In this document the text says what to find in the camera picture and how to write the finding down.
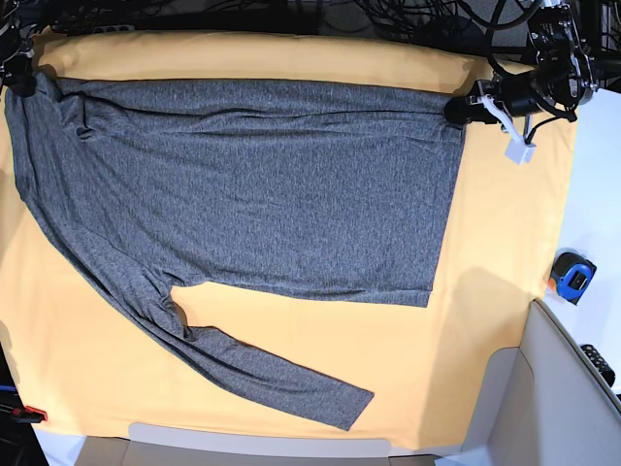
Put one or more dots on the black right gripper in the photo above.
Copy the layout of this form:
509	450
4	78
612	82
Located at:
17	72

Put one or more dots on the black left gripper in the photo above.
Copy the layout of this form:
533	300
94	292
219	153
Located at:
463	110

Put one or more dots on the grey long-sleeve T-shirt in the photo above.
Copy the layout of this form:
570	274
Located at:
322	191

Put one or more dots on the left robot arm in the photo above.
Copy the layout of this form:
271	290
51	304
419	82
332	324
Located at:
562	80

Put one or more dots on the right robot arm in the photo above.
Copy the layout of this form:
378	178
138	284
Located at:
19	20

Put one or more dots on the blue black tape measure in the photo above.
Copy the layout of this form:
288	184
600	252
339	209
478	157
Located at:
570	275

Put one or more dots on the yellow table cloth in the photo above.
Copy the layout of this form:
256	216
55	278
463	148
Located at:
96	373

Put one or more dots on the red black clamp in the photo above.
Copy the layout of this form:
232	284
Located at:
28	415

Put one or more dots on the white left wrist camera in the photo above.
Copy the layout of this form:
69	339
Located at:
520	152

